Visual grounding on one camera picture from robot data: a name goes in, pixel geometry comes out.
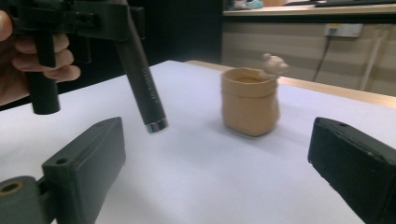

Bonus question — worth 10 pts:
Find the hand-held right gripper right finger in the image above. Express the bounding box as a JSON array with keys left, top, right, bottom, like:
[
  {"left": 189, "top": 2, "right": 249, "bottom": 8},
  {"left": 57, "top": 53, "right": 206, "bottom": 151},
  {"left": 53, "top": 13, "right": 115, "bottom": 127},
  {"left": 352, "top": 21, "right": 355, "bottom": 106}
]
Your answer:
[{"left": 307, "top": 116, "right": 396, "bottom": 224}]

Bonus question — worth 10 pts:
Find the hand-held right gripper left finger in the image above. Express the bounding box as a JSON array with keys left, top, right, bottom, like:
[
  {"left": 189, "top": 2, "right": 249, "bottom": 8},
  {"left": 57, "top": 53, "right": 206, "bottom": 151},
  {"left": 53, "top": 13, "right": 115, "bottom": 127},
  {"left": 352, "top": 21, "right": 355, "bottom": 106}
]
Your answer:
[{"left": 41, "top": 116, "right": 127, "bottom": 224}]

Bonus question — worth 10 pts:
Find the brown sack-shaped cup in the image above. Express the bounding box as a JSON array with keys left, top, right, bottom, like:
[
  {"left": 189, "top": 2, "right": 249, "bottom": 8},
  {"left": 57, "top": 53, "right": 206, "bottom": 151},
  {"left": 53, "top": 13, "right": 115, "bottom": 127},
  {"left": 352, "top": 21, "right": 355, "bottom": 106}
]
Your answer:
[{"left": 219, "top": 52, "right": 290, "bottom": 138}]

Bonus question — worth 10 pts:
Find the black curtain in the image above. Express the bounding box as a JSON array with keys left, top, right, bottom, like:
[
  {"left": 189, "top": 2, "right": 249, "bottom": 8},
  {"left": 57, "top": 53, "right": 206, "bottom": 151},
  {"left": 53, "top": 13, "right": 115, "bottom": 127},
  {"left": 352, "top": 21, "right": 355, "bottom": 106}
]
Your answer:
[{"left": 0, "top": 0, "right": 224, "bottom": 112}]

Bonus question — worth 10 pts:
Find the light wooden table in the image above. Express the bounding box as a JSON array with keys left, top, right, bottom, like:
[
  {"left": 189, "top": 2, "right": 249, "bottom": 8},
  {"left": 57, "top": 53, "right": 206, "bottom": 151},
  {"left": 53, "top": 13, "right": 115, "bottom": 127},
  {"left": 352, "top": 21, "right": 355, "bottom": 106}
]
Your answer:
[{"left": 186, "top": 60, "right": 396, "bottom": 110}]

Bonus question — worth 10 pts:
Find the teal object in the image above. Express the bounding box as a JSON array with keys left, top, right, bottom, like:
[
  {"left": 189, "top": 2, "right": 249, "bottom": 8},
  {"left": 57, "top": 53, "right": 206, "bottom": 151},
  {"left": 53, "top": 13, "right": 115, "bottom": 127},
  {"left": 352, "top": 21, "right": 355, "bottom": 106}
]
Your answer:
[{"left": 245, "top": 0, "right": 265, "bottom": 10}]

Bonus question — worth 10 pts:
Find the white table cover sheet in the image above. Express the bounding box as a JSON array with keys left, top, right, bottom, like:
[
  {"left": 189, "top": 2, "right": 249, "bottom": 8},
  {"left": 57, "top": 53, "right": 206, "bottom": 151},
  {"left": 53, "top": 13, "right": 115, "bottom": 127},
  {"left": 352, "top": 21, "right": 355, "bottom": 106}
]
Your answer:
[{"left": 0, "top": 60, "right": 396, "bottom": 224}]

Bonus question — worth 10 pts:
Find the dark flat object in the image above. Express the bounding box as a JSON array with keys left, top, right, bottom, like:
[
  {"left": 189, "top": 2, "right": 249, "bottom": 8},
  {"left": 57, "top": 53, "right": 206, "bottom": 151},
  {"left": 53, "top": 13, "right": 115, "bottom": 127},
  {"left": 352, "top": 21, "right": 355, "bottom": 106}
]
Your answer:
[{"left": 314, "top": 0, "right": 396, "bottom": 8}]

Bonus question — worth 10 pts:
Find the long black wall cable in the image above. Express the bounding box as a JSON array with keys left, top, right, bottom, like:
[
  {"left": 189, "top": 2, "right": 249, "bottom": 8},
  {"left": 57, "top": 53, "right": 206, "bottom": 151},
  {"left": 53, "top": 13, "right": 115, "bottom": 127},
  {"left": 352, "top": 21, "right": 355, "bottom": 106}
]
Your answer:
[{"left": 312, "top": 29, "right": 336, "bottom": 83}]

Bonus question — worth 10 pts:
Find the white wall socket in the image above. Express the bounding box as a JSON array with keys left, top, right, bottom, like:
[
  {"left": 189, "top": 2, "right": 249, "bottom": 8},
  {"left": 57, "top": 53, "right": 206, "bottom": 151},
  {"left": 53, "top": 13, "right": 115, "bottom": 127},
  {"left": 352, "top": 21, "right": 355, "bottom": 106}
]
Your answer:
[{"left": 323, "top": 22, "right": 364, "bottom": 38}]

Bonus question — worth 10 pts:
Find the wall counter with dark edge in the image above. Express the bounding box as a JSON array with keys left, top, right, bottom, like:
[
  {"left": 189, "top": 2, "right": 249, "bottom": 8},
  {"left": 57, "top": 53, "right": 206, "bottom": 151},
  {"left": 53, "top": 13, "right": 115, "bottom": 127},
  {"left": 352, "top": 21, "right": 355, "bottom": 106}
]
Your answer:
[{"left": 222, "top": 2, "right": 396, "bottom": 25}]

